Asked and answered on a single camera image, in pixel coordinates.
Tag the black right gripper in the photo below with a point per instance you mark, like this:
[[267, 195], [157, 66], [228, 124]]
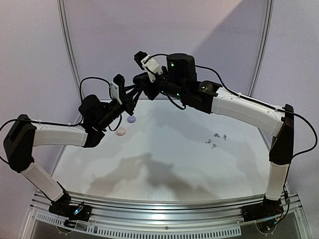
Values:
[[150, 89]]

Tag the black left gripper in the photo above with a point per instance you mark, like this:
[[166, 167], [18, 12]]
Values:
[[126, 99]]

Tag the black earbud charging case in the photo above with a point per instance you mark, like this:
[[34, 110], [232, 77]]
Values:
[[141, 79]]

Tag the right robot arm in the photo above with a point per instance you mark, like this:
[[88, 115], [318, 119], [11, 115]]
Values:
[[179, 81]]

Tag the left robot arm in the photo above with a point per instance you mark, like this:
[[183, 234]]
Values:
[[25, 134]]

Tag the purple earbud charging case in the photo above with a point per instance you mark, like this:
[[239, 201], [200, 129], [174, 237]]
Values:
[[131, 119]]

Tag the pink earbud charging case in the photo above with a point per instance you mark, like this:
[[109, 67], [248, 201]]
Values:
[[121, 131]]

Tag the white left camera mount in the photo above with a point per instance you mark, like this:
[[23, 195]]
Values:
[[115, 92]]

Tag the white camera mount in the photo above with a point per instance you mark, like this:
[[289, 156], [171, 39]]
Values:
[[115, 92], [152, 67]]

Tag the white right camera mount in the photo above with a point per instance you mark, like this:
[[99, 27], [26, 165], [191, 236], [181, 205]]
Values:
[[152, 67]]

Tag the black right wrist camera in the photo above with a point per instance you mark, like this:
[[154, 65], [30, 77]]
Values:
[[141, 58]]

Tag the aluminium left corner post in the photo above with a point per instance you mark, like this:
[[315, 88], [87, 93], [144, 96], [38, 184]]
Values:
[[68, 44]]

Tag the aluminium corner post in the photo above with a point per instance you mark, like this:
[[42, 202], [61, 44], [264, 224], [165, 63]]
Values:
[[262, 46], [68, 44]]

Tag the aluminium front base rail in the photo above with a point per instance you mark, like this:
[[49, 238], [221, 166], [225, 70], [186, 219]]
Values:
[[127, 219]]

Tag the aluminium right corner post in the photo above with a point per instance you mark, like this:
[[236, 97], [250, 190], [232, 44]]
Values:
[[262, 46]]

